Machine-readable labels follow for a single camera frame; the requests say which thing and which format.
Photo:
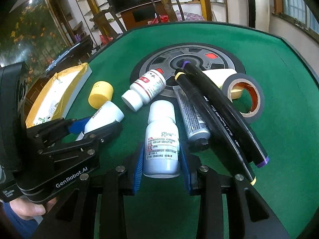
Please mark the purple floral cloth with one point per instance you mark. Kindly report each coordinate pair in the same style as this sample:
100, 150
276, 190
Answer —
192, 17

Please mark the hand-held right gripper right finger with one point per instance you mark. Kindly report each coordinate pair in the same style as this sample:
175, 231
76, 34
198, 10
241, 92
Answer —
186, 176

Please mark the round table control panel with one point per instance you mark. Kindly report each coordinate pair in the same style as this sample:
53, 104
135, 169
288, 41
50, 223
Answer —
199, 54

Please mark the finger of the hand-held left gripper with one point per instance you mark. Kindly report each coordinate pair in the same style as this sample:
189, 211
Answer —
76, 126
107, 129

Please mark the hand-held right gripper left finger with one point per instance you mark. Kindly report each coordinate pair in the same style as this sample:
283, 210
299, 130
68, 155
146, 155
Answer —
138, 171

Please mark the black marker with purple ends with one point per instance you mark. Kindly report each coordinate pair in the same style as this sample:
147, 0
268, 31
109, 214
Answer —
224, 104

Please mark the tall white medicine bottle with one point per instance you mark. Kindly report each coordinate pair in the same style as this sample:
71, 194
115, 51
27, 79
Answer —
162, 139

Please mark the purple bottles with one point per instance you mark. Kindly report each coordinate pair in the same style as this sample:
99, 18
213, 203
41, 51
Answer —
77, 37

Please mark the white plastic bottle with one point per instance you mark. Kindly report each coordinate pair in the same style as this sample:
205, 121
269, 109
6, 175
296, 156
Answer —
107, 115

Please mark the dark side table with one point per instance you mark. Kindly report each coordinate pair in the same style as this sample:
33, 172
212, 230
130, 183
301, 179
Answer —
74, 52

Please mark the flower wall painting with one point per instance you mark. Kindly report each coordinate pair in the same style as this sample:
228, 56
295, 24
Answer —
30, 34

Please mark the small red plastic bag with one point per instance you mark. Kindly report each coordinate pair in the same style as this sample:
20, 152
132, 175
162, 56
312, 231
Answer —
106, 39

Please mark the wooden television cabinet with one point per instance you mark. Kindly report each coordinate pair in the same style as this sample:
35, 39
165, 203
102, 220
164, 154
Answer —
139, 17

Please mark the person's left hand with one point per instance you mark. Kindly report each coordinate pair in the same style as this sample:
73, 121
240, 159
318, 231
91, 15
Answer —
30, 210

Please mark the window with metal frame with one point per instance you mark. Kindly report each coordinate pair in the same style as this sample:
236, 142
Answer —
296, 5

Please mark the dark wooden chair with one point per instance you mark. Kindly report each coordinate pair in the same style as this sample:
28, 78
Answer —
167, 7
107, 25

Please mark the white bottle with red label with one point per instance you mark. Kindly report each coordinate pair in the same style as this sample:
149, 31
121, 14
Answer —
147, 87

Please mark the silver squeeze tube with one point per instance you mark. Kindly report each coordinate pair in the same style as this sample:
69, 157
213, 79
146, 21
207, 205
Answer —
192, 119

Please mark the yellow plastic cylinder container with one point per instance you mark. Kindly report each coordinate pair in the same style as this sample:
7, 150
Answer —
101, 94

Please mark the black marker with yellow ends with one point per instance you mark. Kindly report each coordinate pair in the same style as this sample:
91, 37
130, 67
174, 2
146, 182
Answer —
211, 119

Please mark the black tape roll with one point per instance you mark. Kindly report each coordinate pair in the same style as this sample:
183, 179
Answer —
259, 99

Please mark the cream plastic case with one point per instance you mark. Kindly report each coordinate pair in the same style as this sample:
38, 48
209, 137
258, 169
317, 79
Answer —
216, 76

